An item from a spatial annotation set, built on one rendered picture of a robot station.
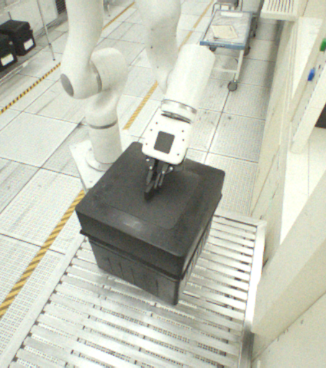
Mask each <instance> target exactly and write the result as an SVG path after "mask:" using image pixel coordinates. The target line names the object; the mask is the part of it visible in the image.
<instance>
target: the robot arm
mask: <svg viewBox="0 0 326 368"><path fill-rule="evenodd" d="M65 3H66V8H67V13H68V36H67V40H66V44H65V49H64V52H63V57H62V61H61V65H60V81H61V84H62V87H63V90H64V91H65V92H67V94H68V95H69V96H70V97H71V98H74V99H80V100H81V99H86V98H90V99H89V100H88V101H87V102H86V105H85V107H84V115H85V120H86V126H88V130H89V136H90V139H91V147H90V148H89V150H88V152H87V154H86V160H87V163H88V164H89V165H90V167H91V168H93V169H95V170H98V171H102V172H106V171H107V170H108V169H109V168H110V167H111V166H112V164H113V163H114V162H115V161H116V160H117V158H118V157H119V156H120V155H121V154H122V153H123V151H125V150H126V149H127V148H128V146H127V145H126V144H125V143H122V142H121V138H120V132H119V120H118V115H117V104H118V103H119V99H120V97H121V95H122V92H123V90H124V87H125V84H127V79H128V73H129V70H128V64H127V62H126V60H125V58H124V55H123V54H122V53H121V52H120V51H119V50H116V49H113V48H106V49H102V50H98V51H96V52H93V51H94V48H95V46H96V44H97V42H98V41H99V38H100V36H101V32H102V28H103V21H104V9H103V0H65ZM135 3H136V5H137V8H138V11H139V12H140V14H141V17H142V21H143V25H144V38H145V49H146V53H147V57H148V61H149V63H150V67H152V70H153V73H154V75H155V79H156V80H157V82H158V85H159V86H160V89H161V91H162V92H163V94H165V98H164V99H163V103H160V105H159V109H160V110H161V111H162V112H163V114H161V115H157V116H156V118H155V120H154V122H153V124H152V126H151V127H150V129H149V131H148V134H147V136H146V139H145V142H144V145H143V147H142V152H141V154H140V156H141V158H143V159H144V160H145V161H146V163H147V165H148V169H149V173H148V176H147V180H146V183H147V184H146V186H148V184H149V183H151V181H152V180H153V178H154V177H155V175H156V173H157V172H156V171H157V166H158V161H159V160H162V161H165V162H164V165H163V168H162V170H161V172H160V173H158V176H157V179H156V182H155V185H154V189H156V190H159V189H160V188H162V186H163V182H164V180H165V179H166V175H168V174H169V173H171V172H173V171H184V161H185V159H186V155H187V152H188V148H189V143H190V139H191V135H192V131H193V126H192V125H191V123H189V122H194V120H195V117H196V113H197V111H198V108H199V104H200V101H201V99H202V97H203V95H204V90H205V88H206V86H207V82H208V79H209V75H210V73H211V70H212V68H213V65H214V62H215V55H214V53H213V52H211V51H209V50H208V49H206V48H205V47H203V46H201V45H195V44H184V45H182V46H181V49H180V52H179V53H178V45H177V27H178V21H179V19H180V16H181V2H180V0H135ZM148 156H150V157H151V158H149V157H148ZM173 164H176V165H177V166H172V165H173Z"/></svg>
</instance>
